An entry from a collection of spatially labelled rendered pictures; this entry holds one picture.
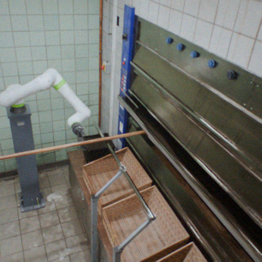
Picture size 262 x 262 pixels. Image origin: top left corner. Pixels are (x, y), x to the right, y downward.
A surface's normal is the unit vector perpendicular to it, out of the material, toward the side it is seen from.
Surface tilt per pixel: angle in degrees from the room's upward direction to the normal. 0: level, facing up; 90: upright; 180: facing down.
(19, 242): 0
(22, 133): 90
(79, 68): 90
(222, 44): 90
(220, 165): 70
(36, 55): 90
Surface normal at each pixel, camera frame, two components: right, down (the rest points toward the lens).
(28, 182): 0.40, 0.51
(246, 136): -0.84, -0.14
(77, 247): 0.07, -0.85
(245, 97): -0.91, 0.17
